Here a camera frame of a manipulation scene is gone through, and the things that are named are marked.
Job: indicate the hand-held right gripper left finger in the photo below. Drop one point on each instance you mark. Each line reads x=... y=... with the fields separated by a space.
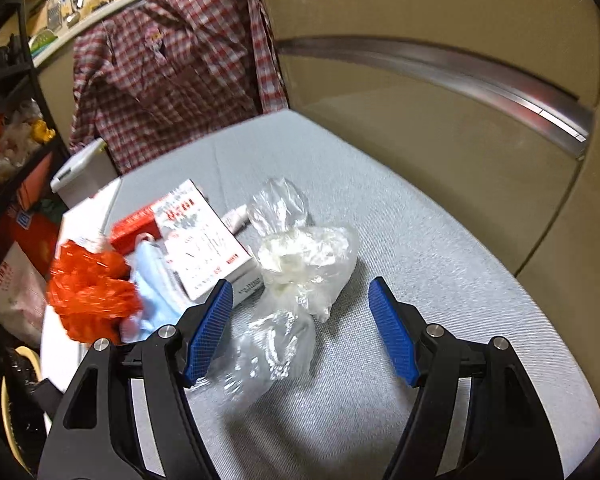
x=207 y=335

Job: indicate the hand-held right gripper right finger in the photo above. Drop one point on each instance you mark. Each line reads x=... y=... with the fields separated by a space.
x=392 y=330

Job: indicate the blue face mask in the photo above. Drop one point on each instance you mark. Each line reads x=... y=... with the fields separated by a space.
x=155 y=290

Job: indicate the white box with red print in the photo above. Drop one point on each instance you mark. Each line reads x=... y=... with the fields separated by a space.
x=200 y=240

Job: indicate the clear plastic bag with tissue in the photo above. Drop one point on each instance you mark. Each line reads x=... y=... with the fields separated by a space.
x=300 y=260

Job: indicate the orange plastic bag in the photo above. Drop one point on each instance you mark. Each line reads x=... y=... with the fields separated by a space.
x=90 y=285

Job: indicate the yellow rimmed black bin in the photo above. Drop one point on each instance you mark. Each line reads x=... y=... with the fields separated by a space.
x=17 y=405

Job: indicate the grey table mat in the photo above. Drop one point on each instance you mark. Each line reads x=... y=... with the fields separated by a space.
x=430 y=240

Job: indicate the white and red tube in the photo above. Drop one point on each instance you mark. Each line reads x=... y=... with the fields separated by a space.
x=236 y=220

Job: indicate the red cardboard box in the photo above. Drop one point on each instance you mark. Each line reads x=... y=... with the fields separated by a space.
x=132 y=227

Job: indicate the white printed bag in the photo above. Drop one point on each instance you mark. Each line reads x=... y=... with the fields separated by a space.
x=15 y=290

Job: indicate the white lidded bin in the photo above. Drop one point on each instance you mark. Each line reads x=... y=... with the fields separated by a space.
x=80 y=175

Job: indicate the orange packet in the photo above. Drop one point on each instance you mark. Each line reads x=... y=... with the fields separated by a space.
x=30 y=195

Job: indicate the yellow toy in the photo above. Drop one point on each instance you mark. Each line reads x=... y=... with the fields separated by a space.
x=42 y=132

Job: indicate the red plaid shirt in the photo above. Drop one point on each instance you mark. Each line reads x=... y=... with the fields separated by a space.
x=170 y=75

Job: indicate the black shelf rack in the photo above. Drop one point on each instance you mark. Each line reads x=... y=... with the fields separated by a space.
x=27 y=72

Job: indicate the metal wall rail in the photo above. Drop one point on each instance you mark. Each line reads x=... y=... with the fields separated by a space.
x=455 y=72

